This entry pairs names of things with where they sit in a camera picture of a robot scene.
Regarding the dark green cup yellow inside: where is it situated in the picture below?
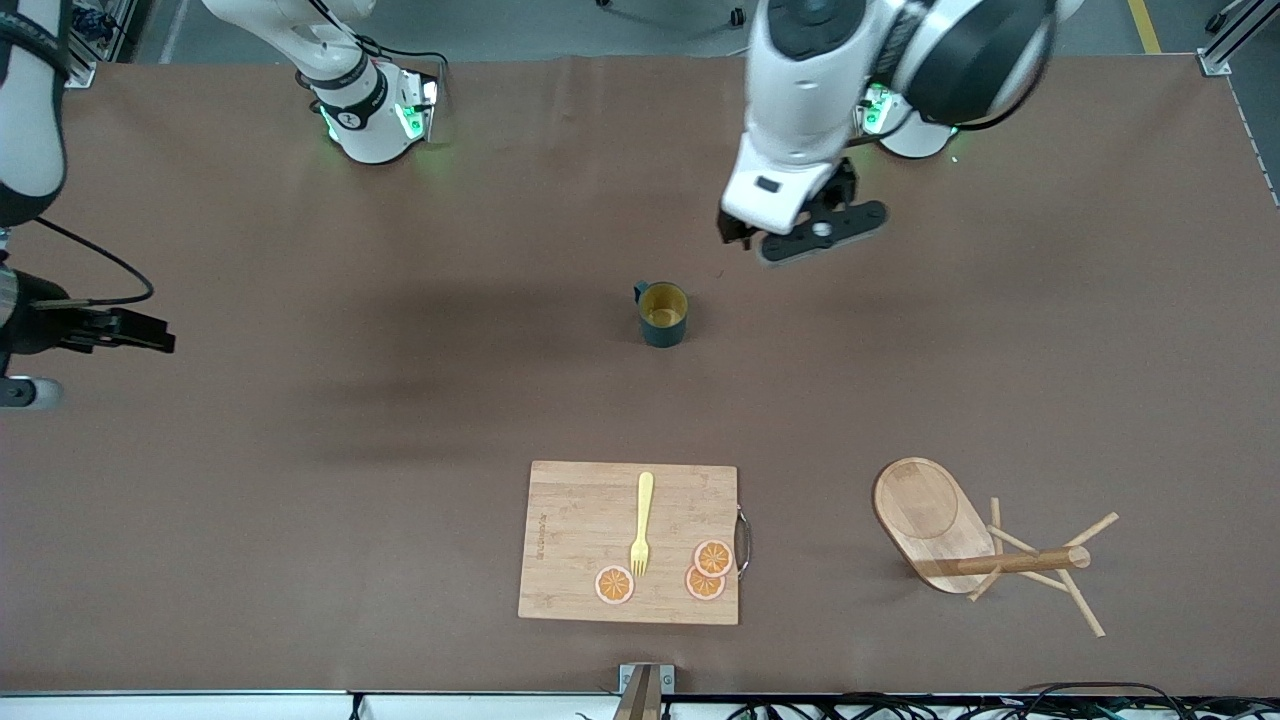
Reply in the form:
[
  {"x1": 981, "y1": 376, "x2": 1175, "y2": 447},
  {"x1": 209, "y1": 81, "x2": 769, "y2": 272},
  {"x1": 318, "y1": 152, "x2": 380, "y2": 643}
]
[{"x1": 633, "y1": 281, "x2": 690, "y2": 349}]

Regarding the wooden mug tree rack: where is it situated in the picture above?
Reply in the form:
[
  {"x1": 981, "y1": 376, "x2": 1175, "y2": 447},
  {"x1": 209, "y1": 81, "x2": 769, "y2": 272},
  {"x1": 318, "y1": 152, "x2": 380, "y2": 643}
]
[{"x1": 872, "y1": 457, "x2": 1120, "y2": 639}]

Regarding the yellow plastic fork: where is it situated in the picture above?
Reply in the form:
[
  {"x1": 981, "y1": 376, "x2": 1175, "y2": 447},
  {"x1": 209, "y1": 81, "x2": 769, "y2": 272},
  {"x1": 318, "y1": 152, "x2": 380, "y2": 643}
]
[{"x1": 629, "y1": 472, "x2": 656, "y2": 579}]

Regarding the bamboo cutting board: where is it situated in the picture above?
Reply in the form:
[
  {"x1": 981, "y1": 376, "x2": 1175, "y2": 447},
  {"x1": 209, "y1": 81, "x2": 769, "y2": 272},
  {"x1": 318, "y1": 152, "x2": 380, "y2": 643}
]
[{"x1": 518, "y1": 460, "x2": 753, "y2": 627}]

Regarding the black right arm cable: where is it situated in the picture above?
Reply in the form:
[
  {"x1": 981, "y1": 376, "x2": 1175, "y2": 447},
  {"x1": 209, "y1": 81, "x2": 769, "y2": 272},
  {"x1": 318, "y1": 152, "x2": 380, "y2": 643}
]
[{"x1": 30, "y1": 215, "x2": 155, "y2": 307}]

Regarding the aluminium frame post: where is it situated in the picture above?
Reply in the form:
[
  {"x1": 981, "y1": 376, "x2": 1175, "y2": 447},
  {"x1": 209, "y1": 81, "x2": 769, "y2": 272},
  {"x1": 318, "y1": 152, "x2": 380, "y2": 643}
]
[
  {"x1": 1197, "y1": 0, "x2": 1280, "y2": 77},
  {"x1": 62, "y1": 0, "x2": 136, "y2": 91}
]

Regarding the black base cable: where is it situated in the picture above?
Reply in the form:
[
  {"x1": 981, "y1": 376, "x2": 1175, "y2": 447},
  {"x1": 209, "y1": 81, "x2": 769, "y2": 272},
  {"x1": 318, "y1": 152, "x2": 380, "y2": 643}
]
[{"x1": 340, "y1": 35, "x2": 448, "y2": 101}]

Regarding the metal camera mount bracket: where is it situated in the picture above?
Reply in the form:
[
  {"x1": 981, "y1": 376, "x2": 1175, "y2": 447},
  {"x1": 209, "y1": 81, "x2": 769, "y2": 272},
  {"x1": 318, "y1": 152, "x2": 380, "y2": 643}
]
[{"x1": 615, "y1": 663, "x2": 676, "y2": 720}]

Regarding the black cable bundle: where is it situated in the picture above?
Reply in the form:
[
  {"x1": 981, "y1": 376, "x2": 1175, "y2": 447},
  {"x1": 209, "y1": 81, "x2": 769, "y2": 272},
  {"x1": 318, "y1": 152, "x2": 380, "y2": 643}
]
[{"x1": 730, "y1": 683, "x2": 1280, "y2": 720}]

